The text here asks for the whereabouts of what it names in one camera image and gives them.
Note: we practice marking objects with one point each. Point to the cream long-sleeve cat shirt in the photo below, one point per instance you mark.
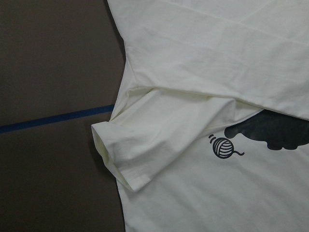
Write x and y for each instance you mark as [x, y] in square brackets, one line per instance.
[210, 130]

